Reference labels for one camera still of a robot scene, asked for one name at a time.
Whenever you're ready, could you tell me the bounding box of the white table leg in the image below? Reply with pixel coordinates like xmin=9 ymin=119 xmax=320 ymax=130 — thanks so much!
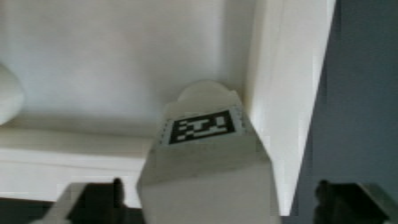
xmin=137 ymin=80 xmax=283 ymax=224

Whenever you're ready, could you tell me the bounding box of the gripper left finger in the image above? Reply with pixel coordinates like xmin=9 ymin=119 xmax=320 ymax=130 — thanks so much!
xmin=29 ymin=178 xmax=142 ymax=224

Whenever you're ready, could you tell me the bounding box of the white square tabletop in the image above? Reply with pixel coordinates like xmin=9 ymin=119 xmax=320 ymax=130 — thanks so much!
xmin=0 ymin=0 xmax=338 ymax=213

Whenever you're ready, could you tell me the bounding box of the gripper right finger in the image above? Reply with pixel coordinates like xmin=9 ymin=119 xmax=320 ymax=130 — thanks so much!
xmin=313 ymin=180 xmax=398 ymax=224

